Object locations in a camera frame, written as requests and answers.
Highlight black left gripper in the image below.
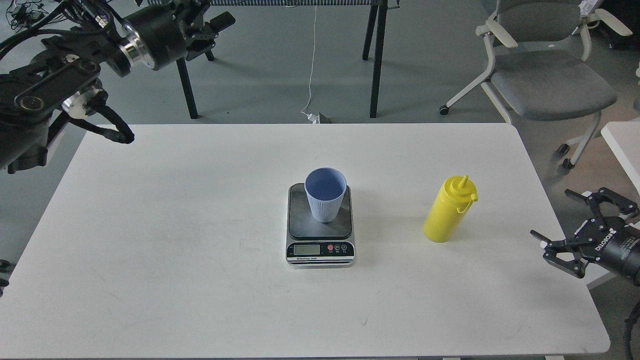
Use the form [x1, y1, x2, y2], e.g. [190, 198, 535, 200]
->
[119, 0, 236, 71]

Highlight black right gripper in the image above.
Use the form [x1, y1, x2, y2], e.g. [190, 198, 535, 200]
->
[530, 187, 640, 287]

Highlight yellow squeeze bottle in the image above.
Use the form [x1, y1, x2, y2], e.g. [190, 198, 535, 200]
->
[423, 175, 478, 243]

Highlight blue plastic cup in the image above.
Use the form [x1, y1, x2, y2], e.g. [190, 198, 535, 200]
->
[303, 167, 348, 223]

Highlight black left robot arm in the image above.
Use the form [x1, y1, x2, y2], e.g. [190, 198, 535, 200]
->
[1, 0, 236, 174]

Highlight black digital kitchen scale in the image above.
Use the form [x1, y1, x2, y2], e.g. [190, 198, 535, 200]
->
[285, 183, 356, 268]

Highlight black-legged background table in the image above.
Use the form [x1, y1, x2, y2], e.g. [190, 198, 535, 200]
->
[172, 0, 402, 120]

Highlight grey office chair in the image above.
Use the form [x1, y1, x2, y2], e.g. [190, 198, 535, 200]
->
[439, 0, 633, 170]

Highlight white hanging cable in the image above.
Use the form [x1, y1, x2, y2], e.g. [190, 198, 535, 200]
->
[301, 5, 321, 123]

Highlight black floor cables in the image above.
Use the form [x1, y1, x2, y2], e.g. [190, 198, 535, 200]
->
[0, 0, 71, 36]

